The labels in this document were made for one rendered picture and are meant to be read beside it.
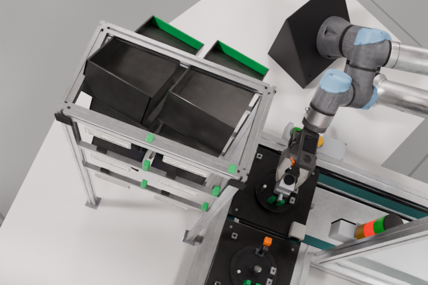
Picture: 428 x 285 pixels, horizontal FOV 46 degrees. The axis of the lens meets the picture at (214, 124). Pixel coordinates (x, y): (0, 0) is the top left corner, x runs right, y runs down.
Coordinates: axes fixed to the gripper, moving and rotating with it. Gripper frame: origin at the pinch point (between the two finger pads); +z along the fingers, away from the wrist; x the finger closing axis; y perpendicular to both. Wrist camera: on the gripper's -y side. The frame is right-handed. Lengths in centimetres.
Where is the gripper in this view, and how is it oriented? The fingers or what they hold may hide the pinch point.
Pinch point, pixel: (286, 182)
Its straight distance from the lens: 150.0
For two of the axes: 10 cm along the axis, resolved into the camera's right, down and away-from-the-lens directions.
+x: -9.3, -3.6, -0.3
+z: -3.3, 8.4, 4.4
